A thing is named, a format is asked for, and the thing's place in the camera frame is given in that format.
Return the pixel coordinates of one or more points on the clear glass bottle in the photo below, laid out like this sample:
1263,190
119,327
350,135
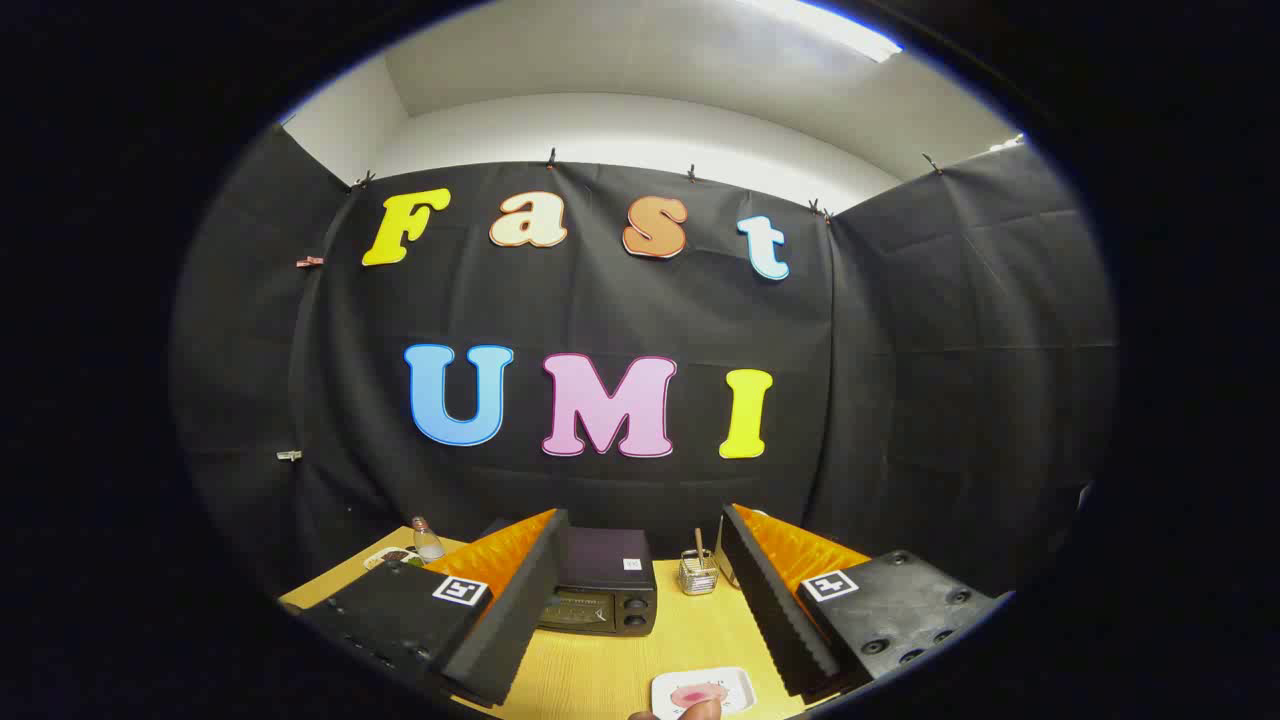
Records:
428,545

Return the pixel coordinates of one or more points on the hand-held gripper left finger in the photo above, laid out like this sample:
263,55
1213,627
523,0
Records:
520,610

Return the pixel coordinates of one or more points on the printed white dish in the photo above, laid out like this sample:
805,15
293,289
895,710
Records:
385,556

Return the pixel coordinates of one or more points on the wooden stick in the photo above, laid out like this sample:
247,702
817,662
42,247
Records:
699,545

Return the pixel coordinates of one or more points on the black toaster oven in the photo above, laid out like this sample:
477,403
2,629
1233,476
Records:
605,560

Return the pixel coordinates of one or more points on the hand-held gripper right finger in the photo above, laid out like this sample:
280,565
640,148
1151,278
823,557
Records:
770,610

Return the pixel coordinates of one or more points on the white square plate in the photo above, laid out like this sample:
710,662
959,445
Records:
735,680

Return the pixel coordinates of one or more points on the white toaster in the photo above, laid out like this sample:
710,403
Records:
721,568

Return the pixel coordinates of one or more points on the pink round ham slice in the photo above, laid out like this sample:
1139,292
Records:
692,695

